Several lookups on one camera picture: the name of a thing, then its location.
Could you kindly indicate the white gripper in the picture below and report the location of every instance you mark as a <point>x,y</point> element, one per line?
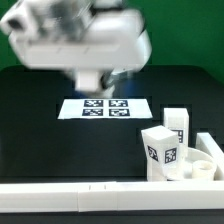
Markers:
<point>103,35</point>

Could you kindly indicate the white round stool seat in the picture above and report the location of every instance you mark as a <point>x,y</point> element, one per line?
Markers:
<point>196,166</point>

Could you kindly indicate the paper sheet with markers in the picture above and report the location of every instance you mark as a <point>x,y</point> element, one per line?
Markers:
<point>105,109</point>

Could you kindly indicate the white right barrier rail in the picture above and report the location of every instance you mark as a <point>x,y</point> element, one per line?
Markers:
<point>206,143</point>

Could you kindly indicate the white barrier rail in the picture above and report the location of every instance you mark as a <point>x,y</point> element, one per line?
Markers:
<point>111,196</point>
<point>206,143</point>

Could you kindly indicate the white front barrier rail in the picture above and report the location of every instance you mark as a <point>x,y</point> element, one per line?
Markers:
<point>111,196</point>

